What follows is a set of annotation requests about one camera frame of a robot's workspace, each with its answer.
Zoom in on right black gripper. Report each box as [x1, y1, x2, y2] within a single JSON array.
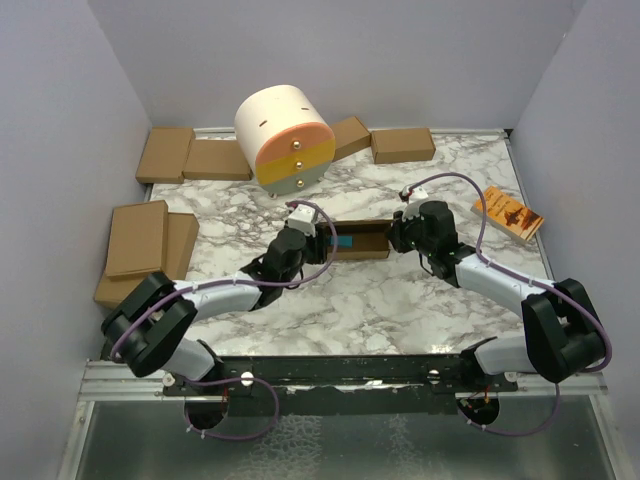
[[386, 206, 435, 257]]

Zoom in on small blue block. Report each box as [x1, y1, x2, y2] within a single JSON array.
[[329, 236, 354, 250]]

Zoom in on cardboard box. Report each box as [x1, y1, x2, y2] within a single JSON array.
[[331, 116, 371, 161], [104, 200, 168, 280], [94, 213, 199, 309], [371, 127, 436, 164], [136, 127, 195, 184], [334, 219, 392, 261], [183, 139, 252, 181]]

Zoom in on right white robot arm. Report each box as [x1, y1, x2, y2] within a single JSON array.
[[386, 201, 607, 391]]

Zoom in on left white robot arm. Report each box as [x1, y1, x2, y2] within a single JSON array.
[[101, 226, 330, 395]]

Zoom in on orange paperback book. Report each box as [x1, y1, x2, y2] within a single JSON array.
[[484, 186, 544, 245]]

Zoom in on round pastel drawer cabinet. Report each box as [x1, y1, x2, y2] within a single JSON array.
[[234, 85, 336, 196]]

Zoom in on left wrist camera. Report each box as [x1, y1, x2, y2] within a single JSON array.
[[285, 202, 318, 237]]

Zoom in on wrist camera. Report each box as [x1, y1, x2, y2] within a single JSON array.
[[285, 202, 318, 237], [399, 185, 429, 221]]

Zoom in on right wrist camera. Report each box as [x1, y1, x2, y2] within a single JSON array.
[[399, 185, 429, 221]]

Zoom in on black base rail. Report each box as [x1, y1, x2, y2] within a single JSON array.
[[159, 341, 521, 418]]

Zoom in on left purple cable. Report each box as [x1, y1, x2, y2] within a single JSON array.
[[109, 199, 339, 442]]

